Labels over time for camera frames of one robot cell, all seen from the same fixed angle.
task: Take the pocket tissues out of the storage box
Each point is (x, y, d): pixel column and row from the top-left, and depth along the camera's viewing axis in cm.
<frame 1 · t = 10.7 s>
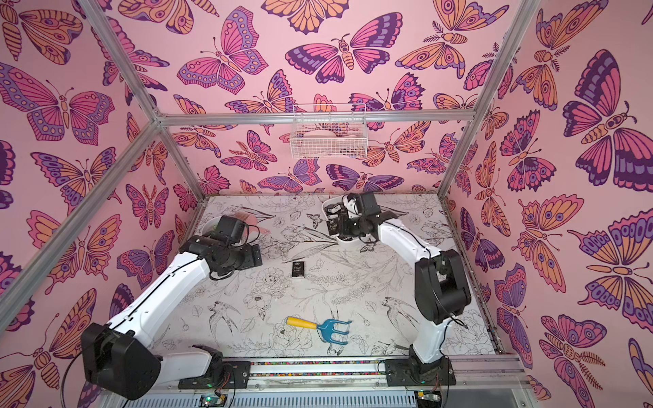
left hand: (252, 258, 82), fingers open
right hand: (331, 228, 90), fingers closed
blue yellow toy rake: (326, 330, 84), on the table
black Face tissue pack: (298, 269, 96), point 2 cm above the table

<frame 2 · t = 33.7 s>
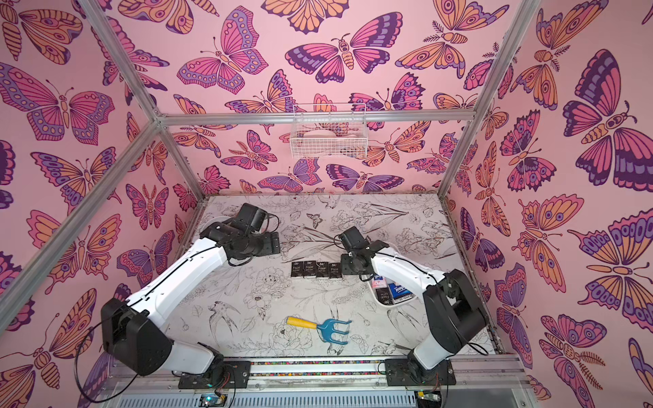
left hand: (271, 244, 83), fingers open
right hand: (343, 267, 89), fingers open
black tissue pack: (309, 268, 96), point 2 cm above the table
black tissue pack 2: (322, 269, 96), point 2 cm above the table
the other named things where they were.

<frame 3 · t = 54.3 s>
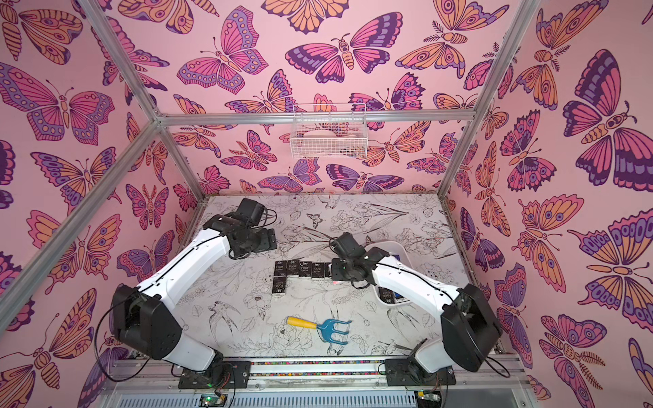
left hand: (267, 242, 85), fingers open
right hand: (331, 273, 83), fingers open
black tissue pack 3: (279, 285, 92), point 2 cm above the table
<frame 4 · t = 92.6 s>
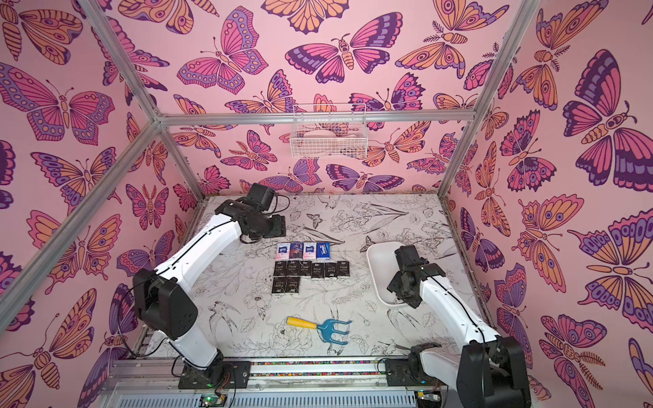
left hand: (281, 228, 86), fingers open
right hand: (394, 290, 85), fingers open
pink white tissue pack: (282, 252, 100), point 3 cm above the table
blue red illustrated tissue pack: (296, 250, 100), point 3 cm above the table
pink white tissue pack 2: (309, 251, 100), point 3 cm above the table
black tissue pack 4: (343, 269, 96), point 2 cm above the table
